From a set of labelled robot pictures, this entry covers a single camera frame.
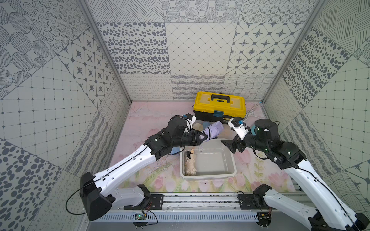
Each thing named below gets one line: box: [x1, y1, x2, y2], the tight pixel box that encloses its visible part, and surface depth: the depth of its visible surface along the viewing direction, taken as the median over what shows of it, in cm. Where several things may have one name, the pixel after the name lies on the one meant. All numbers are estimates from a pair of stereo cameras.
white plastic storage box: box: [180, 139, 237, 180], surface depth 87 cm
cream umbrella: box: [185, 149, 197, 177], surface depth 85 cm
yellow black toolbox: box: [193, 90, 247, 124], surface depth 99 cm
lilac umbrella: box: [202, 120, 225, 142], surface depth 72 cm
